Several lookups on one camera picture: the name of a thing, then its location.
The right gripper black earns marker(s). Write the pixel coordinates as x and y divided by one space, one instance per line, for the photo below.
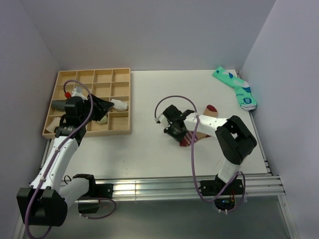
178 138

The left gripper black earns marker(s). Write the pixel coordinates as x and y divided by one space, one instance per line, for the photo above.
101 107

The pale green ankle sock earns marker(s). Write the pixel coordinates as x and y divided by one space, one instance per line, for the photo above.
104 120

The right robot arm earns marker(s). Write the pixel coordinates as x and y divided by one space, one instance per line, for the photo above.
235 139

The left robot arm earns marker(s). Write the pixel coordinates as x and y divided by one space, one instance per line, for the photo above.
44 202

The grey rolled sock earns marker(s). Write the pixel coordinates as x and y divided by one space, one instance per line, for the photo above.
58 105

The white and brown rolled sock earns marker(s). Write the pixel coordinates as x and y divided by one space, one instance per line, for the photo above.
53 125

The teal patterned sock pair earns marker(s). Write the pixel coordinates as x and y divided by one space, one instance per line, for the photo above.
242 89

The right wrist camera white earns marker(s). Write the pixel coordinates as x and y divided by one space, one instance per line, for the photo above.
161 119

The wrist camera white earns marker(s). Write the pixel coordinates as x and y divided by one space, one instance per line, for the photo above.
161 119
76 92

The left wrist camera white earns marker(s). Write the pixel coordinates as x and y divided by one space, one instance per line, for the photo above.
76 92

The aluminium frame rail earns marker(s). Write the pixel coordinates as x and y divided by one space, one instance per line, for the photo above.
94 155

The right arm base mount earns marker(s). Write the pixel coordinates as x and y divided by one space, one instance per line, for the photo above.
225 197

